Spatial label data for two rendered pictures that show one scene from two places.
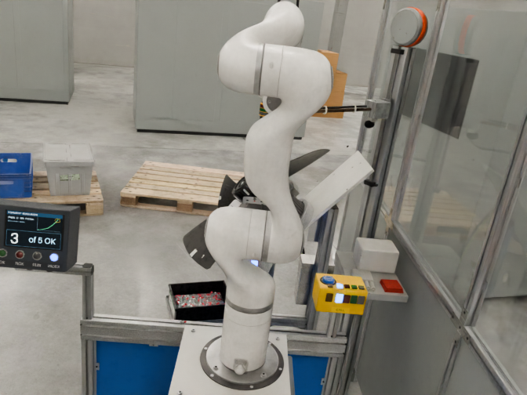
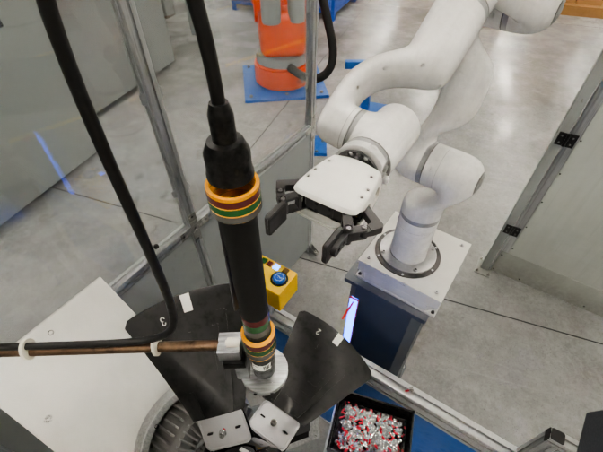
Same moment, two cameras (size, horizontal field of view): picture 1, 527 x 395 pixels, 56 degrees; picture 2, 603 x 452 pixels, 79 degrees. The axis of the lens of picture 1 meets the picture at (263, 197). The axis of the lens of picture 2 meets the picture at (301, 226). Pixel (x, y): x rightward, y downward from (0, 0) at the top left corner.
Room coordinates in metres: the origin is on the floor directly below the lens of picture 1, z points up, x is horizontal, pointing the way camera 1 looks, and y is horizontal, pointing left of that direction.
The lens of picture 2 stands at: (1.92, 0.22, 1.99)
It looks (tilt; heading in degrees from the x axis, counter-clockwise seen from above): 46 degrees down; 218
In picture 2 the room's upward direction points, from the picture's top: straight up
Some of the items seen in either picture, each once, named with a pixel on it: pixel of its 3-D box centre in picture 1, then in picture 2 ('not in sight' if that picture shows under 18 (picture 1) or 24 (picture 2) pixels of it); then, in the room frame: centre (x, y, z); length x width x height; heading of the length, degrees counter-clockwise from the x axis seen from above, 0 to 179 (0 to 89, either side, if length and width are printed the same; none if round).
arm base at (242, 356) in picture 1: (245, 330); (413, 233); (1.05, 0.00, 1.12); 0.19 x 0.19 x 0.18
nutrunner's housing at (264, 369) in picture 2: not in sight; (251, 296); (1.77, 0.03, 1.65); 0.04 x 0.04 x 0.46
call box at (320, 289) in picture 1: (339, 295); (268, 282); (1.44, -0.29, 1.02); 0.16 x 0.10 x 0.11; 95
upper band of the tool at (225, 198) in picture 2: not in sight; (234, 195); (1.77, 0.03, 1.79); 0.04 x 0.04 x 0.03
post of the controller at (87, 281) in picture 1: (88, 291); (537, 447); (1.37, 0.53, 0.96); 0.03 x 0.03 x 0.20; 5
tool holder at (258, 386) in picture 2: not in sight; (255, 358); (1.78, 0.03, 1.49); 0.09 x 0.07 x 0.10; 130
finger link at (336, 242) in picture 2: not in sight; (345, 242); (1.65, 0.07, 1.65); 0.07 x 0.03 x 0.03; 5
